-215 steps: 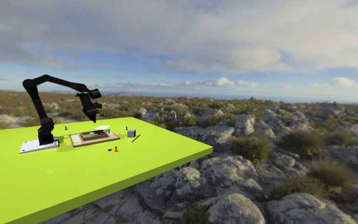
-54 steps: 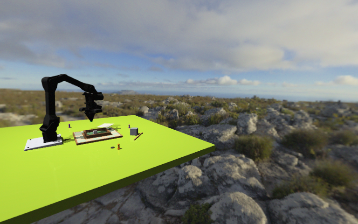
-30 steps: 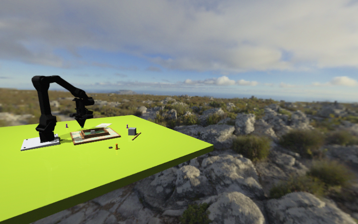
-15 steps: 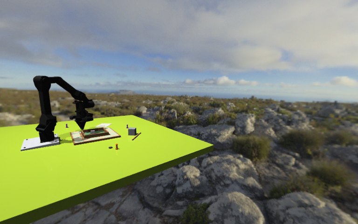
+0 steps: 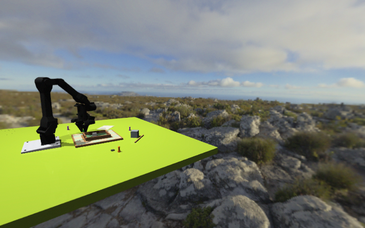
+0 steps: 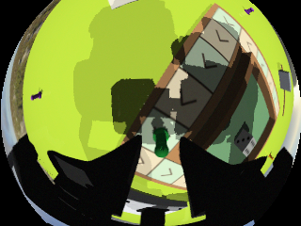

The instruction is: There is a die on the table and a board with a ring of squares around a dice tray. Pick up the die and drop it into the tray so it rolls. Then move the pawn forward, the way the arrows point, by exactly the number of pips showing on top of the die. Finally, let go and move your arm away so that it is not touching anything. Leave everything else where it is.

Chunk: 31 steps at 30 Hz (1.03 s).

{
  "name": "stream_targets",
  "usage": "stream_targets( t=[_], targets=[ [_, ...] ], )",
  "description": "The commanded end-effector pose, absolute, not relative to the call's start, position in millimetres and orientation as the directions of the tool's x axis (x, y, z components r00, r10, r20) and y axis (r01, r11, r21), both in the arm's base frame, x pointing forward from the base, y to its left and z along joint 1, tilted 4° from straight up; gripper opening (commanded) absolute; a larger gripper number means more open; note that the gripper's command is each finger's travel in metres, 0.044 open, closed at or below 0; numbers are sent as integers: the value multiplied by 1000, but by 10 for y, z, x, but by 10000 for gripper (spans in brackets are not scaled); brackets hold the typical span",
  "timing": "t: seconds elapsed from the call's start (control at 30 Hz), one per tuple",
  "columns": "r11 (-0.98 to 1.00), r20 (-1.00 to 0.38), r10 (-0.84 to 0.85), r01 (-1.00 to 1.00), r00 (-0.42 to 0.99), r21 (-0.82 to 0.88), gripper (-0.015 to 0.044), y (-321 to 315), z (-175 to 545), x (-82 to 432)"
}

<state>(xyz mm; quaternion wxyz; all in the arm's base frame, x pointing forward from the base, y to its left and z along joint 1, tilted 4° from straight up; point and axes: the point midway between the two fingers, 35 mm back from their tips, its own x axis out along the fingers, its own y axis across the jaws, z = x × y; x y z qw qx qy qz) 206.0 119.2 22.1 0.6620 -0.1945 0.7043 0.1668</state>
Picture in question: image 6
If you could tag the green game pawn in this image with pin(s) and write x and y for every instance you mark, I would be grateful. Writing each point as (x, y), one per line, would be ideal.
(160, 136)

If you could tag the white die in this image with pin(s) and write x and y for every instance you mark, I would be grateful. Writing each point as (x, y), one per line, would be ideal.
(245, 142)

